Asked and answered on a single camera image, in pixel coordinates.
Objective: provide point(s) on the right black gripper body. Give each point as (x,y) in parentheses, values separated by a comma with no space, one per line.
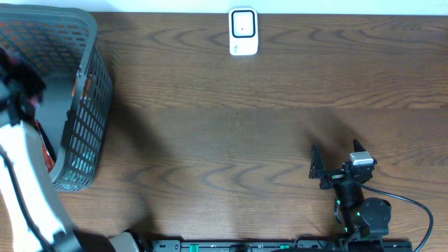
(332,178)

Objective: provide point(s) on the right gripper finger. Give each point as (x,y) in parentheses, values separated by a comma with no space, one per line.
(357,146)
(317,167)

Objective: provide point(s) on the red brown snack wrapper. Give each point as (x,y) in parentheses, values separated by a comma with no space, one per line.
(47,148)

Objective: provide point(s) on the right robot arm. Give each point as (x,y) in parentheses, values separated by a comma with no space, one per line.
(365,220)

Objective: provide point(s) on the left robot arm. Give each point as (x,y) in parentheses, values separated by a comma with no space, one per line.
(38,218)

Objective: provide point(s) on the white barcode scanner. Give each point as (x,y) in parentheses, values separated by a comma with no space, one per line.
(243,31)

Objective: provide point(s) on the grey plastic mesh basket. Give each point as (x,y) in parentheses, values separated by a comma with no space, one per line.
(60,45)

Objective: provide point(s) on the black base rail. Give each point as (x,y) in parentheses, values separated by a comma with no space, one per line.
(307,244)

